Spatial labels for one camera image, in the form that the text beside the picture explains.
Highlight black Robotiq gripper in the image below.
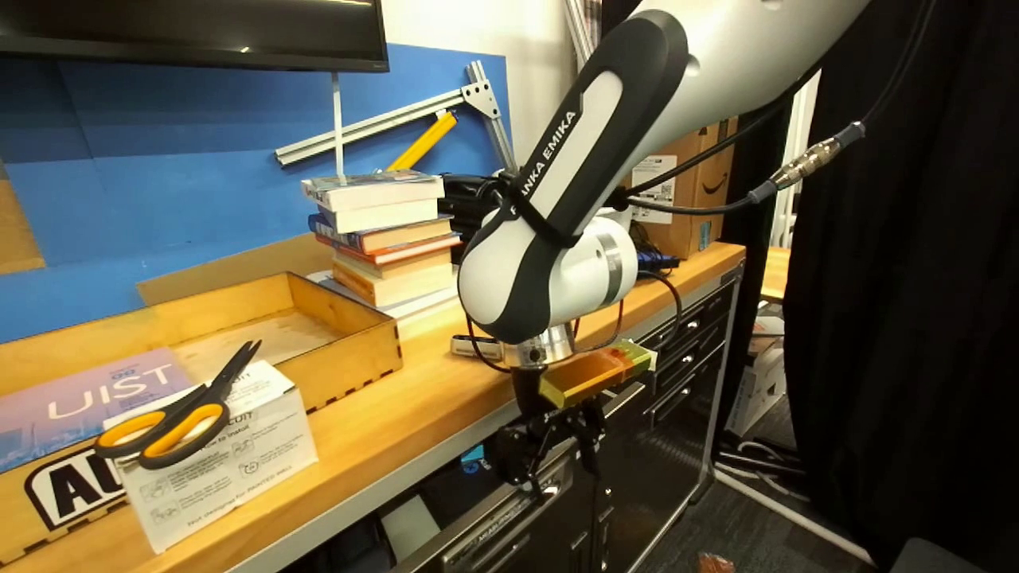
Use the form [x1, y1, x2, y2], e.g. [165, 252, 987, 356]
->
[494, 362, 616, 503]

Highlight grey metal workbench drawer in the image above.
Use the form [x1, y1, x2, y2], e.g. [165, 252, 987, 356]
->
[396, 407, 662, 573]

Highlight black drawer cabinet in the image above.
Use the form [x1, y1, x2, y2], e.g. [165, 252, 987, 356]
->
[594, 268, 747, 536]

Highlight wide white book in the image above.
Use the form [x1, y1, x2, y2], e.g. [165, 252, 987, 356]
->
[317, 265, 475, 324]

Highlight blue black round gadget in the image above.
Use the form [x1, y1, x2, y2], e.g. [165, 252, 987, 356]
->
[634, 248, 683, 283]

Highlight tan thick book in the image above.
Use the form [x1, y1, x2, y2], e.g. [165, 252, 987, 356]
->
[328, 252, 458, 311]

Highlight large wooden tray box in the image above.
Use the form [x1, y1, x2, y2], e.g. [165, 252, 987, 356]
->
[0, 270, 405, 568]

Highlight red covered book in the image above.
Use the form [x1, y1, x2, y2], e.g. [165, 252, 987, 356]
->
[317, 232, 465, 270]

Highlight black box with white label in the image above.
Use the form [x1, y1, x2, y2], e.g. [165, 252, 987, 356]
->
[444, 172, 504, 248]

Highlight brown covered book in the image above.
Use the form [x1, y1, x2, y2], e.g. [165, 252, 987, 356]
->
[307, 214, 458, 258]

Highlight cardboard shipping box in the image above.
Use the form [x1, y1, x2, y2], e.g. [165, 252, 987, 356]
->
[623, 114, 741, 260]

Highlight thick white paged book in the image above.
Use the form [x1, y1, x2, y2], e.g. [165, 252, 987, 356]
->
[317, 199, 447, 239]

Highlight white printed paper box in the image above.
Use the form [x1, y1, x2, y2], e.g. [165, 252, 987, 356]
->
[107, 361, 322, 558]

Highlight dark covered white book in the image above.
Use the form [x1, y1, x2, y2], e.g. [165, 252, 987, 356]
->
[299, 172, 448, 214]

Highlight yellow flat bar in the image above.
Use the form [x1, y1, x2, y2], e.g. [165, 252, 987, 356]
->
[386, 110, 463, 180]

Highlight black curtain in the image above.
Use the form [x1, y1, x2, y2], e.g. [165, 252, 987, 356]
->
[784, 0, 1019, 573]

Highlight thin white rod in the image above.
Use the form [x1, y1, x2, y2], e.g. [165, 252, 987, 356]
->
[331, 70, 349, 185]

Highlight grey rounded seat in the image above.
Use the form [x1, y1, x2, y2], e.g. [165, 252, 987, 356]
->
[890, 536, 997, 573]

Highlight leaning aluminium bars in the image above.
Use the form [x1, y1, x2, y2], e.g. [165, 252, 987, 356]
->
[560, 0, 601, 48]

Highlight black white letter sticker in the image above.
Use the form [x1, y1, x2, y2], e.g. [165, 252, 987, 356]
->
[23, 443, 138, 536]

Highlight purple UIST sign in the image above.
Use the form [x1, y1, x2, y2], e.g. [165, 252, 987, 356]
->
[0, 347, 201, 474]

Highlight black flat screen monitor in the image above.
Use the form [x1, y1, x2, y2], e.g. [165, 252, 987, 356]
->
[0, 0, 393, 76]

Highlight brown cardboard piece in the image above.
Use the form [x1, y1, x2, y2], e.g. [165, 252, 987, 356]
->
[0, 169, 48, 277]

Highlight orange green camera mount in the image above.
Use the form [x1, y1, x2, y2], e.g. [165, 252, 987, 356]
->
[535, 339, 661, 410]

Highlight black floor cables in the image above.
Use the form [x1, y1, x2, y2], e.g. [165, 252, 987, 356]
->
[730, 434, 815, 503]

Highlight orange handled black scissors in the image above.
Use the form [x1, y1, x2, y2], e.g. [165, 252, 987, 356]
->
[92, 339, 264, 471]

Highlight aluminium extrusion rail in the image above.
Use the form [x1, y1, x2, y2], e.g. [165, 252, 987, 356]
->
[273, 59, 519, 172]

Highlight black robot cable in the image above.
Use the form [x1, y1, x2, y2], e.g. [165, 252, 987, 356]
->
[609, 117, 871, 218]

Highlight blue wall panel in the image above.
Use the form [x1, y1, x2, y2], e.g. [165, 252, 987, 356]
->
[0, 42, 510, 344]

